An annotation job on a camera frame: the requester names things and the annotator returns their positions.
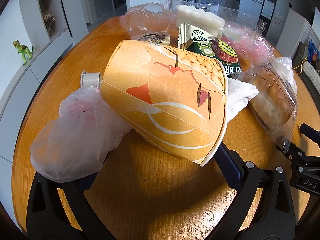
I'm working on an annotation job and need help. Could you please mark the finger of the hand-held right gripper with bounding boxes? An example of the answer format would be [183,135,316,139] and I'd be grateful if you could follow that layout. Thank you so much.
[284,142,320,167]
[299,123,320,143]

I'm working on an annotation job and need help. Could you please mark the translucent plastic bag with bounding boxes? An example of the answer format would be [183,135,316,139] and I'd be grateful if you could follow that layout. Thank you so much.
[29,85,133,183]

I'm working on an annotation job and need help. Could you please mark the white shelf unit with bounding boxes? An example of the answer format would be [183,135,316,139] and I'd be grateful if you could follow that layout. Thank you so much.
[34,0,73,40]

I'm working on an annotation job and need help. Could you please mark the pink plastic bag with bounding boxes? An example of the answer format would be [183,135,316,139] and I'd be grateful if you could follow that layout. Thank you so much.
[220,21,275,63]

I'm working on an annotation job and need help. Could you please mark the white tissue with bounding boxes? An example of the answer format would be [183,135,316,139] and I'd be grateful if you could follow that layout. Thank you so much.
[225,76,258,124]

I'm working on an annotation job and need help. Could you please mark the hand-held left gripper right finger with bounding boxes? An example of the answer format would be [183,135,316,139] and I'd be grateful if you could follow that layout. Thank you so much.
[214,142,298,240]

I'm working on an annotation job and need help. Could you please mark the bread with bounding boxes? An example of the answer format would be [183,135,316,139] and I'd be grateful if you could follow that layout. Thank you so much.
[241,59,298,153]

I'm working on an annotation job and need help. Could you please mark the green dinosaur toy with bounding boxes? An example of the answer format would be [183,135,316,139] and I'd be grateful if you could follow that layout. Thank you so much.
[13,40,35,66]

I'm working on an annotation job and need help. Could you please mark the clear cellophane wrapper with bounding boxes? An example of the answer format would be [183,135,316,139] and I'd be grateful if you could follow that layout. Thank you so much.
[215,5,268,39]

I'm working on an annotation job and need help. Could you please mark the orange printed paper bowl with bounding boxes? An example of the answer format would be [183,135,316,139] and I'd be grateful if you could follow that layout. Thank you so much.
[101,39,229,167]

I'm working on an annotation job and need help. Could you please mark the green snack packet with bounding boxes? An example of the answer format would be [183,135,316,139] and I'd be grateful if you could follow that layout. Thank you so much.
[178,23,244,80]

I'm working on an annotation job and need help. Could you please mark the white keyboard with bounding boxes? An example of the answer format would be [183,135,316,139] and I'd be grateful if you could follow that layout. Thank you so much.
[301,61,320,80]

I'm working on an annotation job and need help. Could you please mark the blue bag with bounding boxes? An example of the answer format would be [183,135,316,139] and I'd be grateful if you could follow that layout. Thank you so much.
[307,38,320,65]

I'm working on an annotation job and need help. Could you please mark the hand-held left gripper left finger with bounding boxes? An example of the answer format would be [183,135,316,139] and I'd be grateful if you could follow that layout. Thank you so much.
[26,173,116,240]

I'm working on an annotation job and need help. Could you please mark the clear plastic container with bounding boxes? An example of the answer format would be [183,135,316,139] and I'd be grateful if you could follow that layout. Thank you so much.
[124,2,175,39]

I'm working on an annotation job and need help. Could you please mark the small clear snack packet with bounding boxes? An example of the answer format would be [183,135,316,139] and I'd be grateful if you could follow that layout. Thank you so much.
[131,31,172,46]

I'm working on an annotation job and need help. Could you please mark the white plastic bag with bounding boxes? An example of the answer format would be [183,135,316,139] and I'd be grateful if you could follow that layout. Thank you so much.
[272,57,298,93]

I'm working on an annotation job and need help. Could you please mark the yellow cable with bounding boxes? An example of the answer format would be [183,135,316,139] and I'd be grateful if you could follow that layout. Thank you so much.
[294,55,310,74]

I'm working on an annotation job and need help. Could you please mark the dried flowers in vase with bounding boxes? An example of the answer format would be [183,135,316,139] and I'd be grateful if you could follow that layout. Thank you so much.
[42,11,56,37]

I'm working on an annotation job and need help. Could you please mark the white low cabinet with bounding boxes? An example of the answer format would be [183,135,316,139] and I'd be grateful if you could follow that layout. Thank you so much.
[0,29,75,165]

